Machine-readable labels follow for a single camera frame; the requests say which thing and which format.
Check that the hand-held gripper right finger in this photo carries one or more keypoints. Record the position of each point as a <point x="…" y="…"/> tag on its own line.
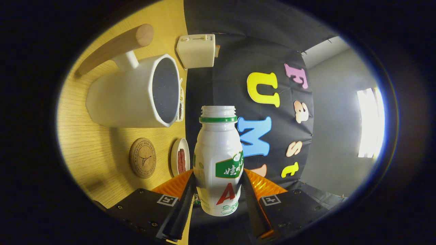
<point x="253" y="211"/>

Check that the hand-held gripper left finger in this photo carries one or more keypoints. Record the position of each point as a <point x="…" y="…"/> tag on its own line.
<point x="182" y="211"/>

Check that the round cork coaster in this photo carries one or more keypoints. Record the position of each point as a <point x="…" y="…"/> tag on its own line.
<point x="142" y="158"/>

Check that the white juice bottle green label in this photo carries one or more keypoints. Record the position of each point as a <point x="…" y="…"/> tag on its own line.
<point x="214" y="146"/>

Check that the reddish brown meat piece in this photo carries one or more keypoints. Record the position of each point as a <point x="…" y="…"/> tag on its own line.
<point x="184" y="160"/>
<point x="179" y="161"/>

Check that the white round plate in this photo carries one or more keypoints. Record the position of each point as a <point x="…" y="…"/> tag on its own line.
<point x="173" y="158"/>

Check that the white divided condiment dish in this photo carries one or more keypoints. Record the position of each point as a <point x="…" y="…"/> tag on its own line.
<point x="181" y="102"/>

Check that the wooden table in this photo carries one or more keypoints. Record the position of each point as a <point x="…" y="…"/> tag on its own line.
<point x="88" y="149"/>

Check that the bright ceiling light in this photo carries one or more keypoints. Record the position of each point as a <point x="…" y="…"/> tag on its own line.
<point x="369" y="122"/>

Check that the cream toaster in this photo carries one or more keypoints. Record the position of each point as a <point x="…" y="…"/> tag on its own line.
<point x="196" y="51"/>

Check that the toast slice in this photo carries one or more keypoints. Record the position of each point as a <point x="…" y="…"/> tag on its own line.
<point x="217" y="50"/>

